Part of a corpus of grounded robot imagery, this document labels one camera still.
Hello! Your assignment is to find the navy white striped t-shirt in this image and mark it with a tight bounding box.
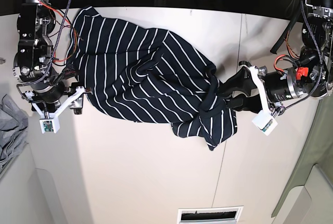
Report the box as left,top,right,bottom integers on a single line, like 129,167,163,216
69,7,237,150

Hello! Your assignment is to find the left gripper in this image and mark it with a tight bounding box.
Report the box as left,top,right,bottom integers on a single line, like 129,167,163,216
217,66,312,112

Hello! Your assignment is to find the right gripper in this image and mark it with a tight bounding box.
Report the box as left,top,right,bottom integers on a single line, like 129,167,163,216
30,81,83,113

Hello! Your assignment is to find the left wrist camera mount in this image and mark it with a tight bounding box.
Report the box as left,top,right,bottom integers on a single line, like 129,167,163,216
238,61,285,136

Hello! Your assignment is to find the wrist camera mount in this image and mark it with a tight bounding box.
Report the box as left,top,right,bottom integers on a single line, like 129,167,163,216
24,84,92,133
238,61,285,136

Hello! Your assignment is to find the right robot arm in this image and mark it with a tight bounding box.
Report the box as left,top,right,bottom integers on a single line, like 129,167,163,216
13,0,80,118

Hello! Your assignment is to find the white vent grille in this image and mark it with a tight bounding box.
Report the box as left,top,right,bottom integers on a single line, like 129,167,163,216
177,206,244,224

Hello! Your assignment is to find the grey folded cloth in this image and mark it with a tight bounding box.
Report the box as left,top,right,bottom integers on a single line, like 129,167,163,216
1,94,28,171

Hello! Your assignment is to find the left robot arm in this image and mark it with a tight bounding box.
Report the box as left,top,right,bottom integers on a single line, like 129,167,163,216
218,0,332,115

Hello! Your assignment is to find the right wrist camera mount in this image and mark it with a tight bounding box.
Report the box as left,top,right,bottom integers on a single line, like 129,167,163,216
24,84,92,133

